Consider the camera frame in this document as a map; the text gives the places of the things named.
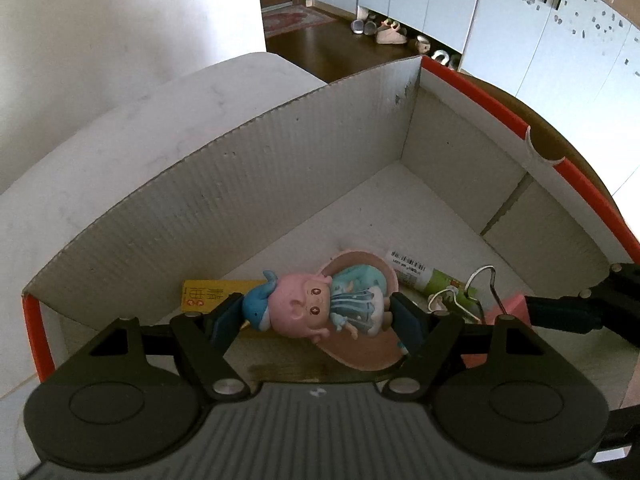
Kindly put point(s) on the red door mat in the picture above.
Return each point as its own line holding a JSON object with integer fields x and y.
{"x": 291, "y": 18}

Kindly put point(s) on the pink heart-shaped dish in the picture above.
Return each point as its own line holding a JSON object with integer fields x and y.
{"x": 368, "y": 354}

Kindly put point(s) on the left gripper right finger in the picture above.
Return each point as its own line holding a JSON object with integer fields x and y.
{"x": 435, "y": 343}

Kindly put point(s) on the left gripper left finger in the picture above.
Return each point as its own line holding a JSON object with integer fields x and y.
{"x": 198, "y": 342}

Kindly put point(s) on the yellow small box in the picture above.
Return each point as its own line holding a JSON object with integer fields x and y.
{"x": 205, "y": 295}

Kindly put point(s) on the white bunny keychain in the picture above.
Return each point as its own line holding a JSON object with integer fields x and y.
{"x": 447, "y": 300}

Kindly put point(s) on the pink-haired doll figurine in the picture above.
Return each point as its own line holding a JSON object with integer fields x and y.
{"x": 314, "y": 306}

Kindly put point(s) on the red and white cardboard box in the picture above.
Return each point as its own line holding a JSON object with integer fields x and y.
{"x": 254, "y": 163}

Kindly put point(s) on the pink slipper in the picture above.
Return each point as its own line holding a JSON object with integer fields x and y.
{"x": 391, "y": 35}

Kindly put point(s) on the light blue wall cabinet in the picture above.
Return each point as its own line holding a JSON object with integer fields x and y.
{"x": 574, "y": 62}

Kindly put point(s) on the green and white tube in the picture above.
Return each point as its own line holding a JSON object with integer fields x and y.
{"x": 422, "y": 278}

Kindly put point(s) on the pink binder clip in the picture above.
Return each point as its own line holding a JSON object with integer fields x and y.
{"x": 500, "y": 304}

